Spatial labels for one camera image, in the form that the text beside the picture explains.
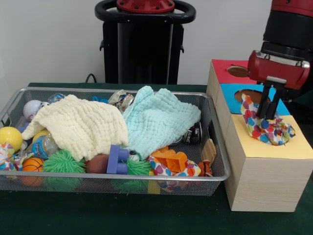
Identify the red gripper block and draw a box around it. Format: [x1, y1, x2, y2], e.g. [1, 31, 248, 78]
[246, 50, 311, 120]

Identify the colourful heart print cloth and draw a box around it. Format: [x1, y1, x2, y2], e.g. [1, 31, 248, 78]
[148, 155, 201, 177]
[241, 94, 296, 147]

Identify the wooden box with three holes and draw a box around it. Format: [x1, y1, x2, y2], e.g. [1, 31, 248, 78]
[206, 59, 313, 212]

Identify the orange plastic building block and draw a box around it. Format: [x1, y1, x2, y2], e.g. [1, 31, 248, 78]
[150, 146, 188, 172]

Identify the mint green muslin cloth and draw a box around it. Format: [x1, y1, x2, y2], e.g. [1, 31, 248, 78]
[123, 85, 202, 161]

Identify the small green spiky ball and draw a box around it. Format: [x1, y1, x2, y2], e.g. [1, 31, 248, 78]
[126, 155, 154, 176]

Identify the purple plastic building block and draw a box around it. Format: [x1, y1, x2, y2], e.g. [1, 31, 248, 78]
[106, 144, 130, 175]

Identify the brown toy football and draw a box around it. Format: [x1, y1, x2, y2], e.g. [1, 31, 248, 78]
[85, 154, 110, 174]

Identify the dark green tablecloth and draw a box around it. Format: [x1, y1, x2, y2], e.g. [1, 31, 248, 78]
[0, 82, 313, 235]

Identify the cream yellow muslin cloth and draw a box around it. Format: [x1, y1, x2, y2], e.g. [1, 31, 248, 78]
[21, 94, 129, 162]

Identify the large green spiky ball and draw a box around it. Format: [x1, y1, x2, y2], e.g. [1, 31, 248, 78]
[43, 149, 86, 173]

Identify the orange mini basketball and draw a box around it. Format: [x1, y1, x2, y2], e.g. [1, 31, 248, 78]
[22, 157, 45, 172]

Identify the yellow plastic ball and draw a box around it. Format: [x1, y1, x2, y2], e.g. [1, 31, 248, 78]
[0, 127, 24, 152]

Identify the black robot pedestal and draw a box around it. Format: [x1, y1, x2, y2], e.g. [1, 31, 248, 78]
[94, 0, 196, 85]

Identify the silver wire mesh bin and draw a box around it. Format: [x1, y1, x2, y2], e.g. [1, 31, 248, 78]
[0, 87, 231, 197]

